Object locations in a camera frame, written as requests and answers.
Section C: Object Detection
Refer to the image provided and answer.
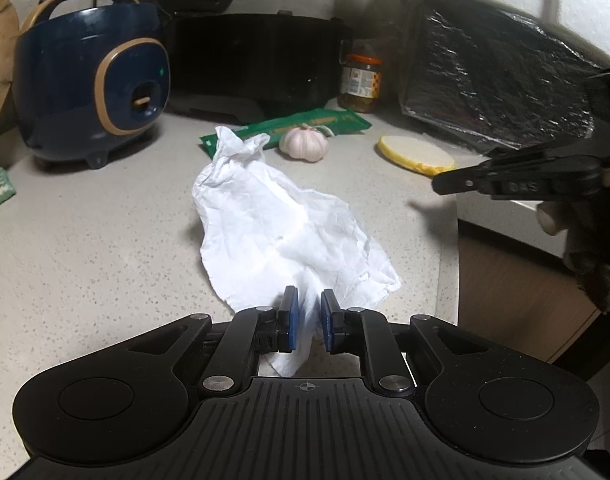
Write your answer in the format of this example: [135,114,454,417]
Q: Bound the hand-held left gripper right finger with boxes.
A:
[320,288,486,396]

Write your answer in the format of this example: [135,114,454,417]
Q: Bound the plastic-wrapped black oven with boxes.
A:
[397,0,610,157]

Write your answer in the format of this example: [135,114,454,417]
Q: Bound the garlic bulb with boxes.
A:
[278,125,335,164]

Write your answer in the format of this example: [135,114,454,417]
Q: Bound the yellow round sponge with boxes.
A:
[376,134,457,177]

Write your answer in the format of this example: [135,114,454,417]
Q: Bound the wooden cabinet door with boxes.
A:
[457,232,604,362]

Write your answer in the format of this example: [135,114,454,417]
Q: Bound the black rice cooker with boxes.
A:
[152,0,354,121]

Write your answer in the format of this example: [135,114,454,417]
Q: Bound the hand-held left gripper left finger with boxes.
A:
[127,285,300,396]

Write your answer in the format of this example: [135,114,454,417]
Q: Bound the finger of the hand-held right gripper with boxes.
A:
[484,141,595,165]
[431,156,606,202]

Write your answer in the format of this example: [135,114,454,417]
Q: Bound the person's right hand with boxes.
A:
[536,201,574,237]

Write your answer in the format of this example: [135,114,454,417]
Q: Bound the blue rice cooker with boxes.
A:
[12,0,172,169]

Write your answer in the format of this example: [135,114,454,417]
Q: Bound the green flat packet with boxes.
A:
[200,108,372,157]

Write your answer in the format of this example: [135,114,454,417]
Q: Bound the white tissue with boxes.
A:
[192,126,402,379]

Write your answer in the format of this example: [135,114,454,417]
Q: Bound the glass jar with orange lid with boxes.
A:
[338,53,385,114]

